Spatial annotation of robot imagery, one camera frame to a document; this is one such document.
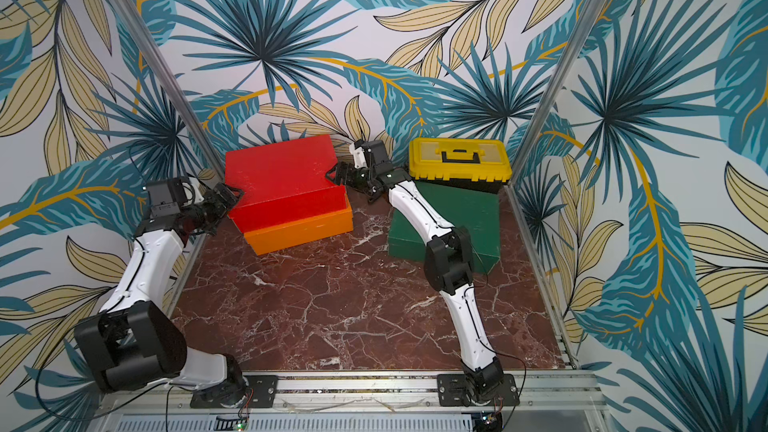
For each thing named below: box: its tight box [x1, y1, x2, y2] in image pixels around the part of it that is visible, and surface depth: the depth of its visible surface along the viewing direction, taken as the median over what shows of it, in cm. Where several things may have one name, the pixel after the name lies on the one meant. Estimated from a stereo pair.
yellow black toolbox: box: [408, 138, 512, 194], surface depth 105 cm
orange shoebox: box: [244, 194, 354, 256], surface depth 95 cm
